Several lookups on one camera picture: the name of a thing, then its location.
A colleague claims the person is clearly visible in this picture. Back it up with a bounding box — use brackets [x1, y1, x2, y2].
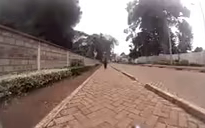
[103, 57, 109, 70]

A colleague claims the red brick path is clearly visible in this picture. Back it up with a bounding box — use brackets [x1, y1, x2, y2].
[34, 65, 205, 128]

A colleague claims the group of tall trees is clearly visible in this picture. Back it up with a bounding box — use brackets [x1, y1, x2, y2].
[123, 0, 195, 62]

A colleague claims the utility pole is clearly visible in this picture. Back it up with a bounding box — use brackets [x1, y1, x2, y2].
[167, 29, 174, 65]

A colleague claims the concrete kerb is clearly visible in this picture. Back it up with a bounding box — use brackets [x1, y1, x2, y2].
[109, 64, 205, 125]

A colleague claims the row of trees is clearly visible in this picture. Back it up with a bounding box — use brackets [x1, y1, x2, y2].
[0, 0, 119, 63]

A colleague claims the low green hedge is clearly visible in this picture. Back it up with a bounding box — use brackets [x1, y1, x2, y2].
[0, 63, 102, 103]

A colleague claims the grey asphalt road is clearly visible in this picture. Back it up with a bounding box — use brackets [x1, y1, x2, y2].
[110, 62, 205, 113]

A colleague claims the brown dirt strip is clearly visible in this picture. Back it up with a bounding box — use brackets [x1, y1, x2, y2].
[0, 68, 98, 128]

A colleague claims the street lamp pole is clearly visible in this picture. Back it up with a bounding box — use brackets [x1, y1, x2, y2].
[190, 1, 205, 68]

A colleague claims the pale boundary wall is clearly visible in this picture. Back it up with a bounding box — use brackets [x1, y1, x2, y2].
[133, 49, 205, 67]

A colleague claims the grey block wall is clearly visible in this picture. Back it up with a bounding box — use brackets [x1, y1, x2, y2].
[0, 22, 102, 76]

